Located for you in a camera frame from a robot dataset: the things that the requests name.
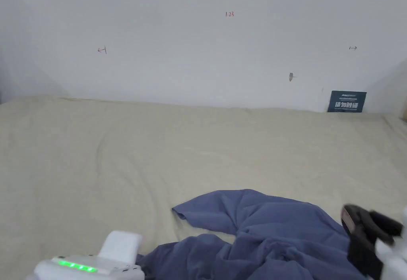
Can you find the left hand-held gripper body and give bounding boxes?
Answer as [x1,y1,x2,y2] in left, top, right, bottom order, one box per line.
[33,230,145,280]

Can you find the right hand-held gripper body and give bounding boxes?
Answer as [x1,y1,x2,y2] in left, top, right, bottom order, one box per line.
[347,206,407,280]

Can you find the dark blue shirt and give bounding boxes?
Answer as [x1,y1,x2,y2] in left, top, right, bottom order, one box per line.
[136,189,369,280]

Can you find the bed with beige sheet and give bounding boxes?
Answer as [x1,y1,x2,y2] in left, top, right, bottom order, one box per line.
[0,95,407,280]

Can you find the dark blue sign card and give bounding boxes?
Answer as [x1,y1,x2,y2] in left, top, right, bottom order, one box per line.
[327,90,368,114]

